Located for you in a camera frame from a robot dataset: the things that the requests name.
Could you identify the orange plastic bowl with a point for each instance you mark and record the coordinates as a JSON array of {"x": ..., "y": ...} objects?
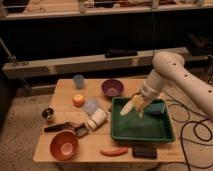
[{"x": 64, "y": 145}]

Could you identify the green sponge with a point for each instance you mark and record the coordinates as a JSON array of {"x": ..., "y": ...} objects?
[{"x": 155, "y": 109}]

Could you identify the dark brown utensil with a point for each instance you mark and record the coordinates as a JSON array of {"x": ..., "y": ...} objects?
[{"x": 60, "y": 127}]

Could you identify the small dark box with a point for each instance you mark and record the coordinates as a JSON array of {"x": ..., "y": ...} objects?
[{"x": 81, "y": 130}]

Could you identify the orange carrot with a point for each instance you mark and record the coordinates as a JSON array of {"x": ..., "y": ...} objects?
[{"x": 114, "y": 152}]

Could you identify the wooden table board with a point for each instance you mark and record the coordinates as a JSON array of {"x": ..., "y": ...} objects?
[{"x": 90, "y": 146}]

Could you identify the dark rectangular sponge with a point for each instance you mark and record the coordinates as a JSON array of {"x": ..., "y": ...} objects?
[{"x": 144, "y": 151}]

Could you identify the long metal beam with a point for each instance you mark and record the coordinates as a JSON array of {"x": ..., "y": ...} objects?
[{"x": 36, "y": 68}]

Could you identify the white plastic bottle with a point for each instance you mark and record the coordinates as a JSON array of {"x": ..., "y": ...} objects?
[{"x": 97, "y": 119}]

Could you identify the green plastic tray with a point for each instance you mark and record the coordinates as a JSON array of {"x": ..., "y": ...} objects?
[{"x": 131, "y": 127}]

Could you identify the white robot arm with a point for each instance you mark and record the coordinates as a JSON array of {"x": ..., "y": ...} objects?
[{"x": 170, "y": 66}]

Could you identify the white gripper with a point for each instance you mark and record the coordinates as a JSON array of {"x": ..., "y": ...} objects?
[{"x": 148, "y": 94}]

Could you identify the black device on beam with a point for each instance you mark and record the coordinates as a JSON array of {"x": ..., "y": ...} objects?
[{"x": 120, "y": 53}]

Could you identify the blue plastic cup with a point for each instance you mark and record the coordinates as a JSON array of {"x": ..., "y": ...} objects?
[{"x": 79, "y": 81}]

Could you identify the purple bowl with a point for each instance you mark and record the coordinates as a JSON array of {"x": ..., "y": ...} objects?
[{"x": 112, "y": 88}]

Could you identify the yellow banana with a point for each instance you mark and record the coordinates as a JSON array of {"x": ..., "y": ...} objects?
[{"x": 133, "y": 103}]

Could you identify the orange round fruit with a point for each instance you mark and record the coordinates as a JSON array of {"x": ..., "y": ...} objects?
[{"x": 78, "y": 100}]

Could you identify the small metal cup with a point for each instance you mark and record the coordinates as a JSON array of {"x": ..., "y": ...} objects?
[{"x": 48, "y": 114}]

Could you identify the clear plastic bag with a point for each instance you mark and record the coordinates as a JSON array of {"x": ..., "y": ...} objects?
[{"x": 90, "y": 106}]

